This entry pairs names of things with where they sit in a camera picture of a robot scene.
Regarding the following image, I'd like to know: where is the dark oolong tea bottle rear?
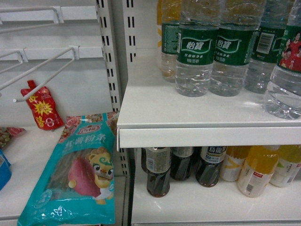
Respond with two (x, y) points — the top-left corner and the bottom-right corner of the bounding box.
(170, 146), (195, 181)

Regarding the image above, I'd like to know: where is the dark oolong tea bottle front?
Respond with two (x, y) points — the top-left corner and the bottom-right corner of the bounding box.
(196, 146), (227, 187)

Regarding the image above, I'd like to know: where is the water bottle with barcode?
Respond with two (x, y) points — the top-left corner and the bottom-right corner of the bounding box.
(243, 0), (294, 94)

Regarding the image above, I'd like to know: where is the water bottle with players label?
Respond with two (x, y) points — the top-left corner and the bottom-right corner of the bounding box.
(263, 0), (301, 120)

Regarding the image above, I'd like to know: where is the water bottle far right rear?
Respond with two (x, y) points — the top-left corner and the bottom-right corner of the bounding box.
(161, 0), (182, 82)

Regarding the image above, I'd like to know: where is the white peg hook middle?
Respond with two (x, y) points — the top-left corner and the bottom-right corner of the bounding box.
(0, 45), (79, 103)

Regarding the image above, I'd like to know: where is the teal sweet potato noodle bag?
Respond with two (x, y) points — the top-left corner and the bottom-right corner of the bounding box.
(17, 112), (119, 226)

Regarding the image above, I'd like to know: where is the dark oolong tea bottle nearest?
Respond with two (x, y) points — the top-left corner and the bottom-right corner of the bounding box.
(146, 147), (171, 198)

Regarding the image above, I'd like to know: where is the white slotted shelf upright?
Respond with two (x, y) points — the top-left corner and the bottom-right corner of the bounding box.
(96, 0), (131, 177)

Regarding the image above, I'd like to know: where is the blue snack bag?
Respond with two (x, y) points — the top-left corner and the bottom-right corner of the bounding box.
(0, 149), (12, 190)

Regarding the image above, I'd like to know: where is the dark oolong tea bottle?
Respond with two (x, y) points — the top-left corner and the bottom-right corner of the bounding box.
(196, 146), (227, 187)
(170, 146), (195, 181)
(146, 147), (171, 198)

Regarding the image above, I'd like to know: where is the yellow juice bottle white label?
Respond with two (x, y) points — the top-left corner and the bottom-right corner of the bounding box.
(157, 0), (162, 70)

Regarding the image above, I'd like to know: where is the white bottle green mark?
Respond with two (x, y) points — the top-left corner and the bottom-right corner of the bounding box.
(270, 145), (301, 187)

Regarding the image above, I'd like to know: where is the clear water bottle green label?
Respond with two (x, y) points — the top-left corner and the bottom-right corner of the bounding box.
(175, 0), (222, 97)

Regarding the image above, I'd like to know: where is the white metal shelf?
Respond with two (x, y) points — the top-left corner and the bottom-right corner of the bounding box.
(117, 52), (301, 148)

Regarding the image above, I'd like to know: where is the red sauce pouch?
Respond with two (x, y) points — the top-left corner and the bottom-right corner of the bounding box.
(26, 86), (63, 130)

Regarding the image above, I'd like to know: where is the yellow juice bottle lower shelf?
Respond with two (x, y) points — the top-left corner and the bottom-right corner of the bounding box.
(237, 145), (280, 198)

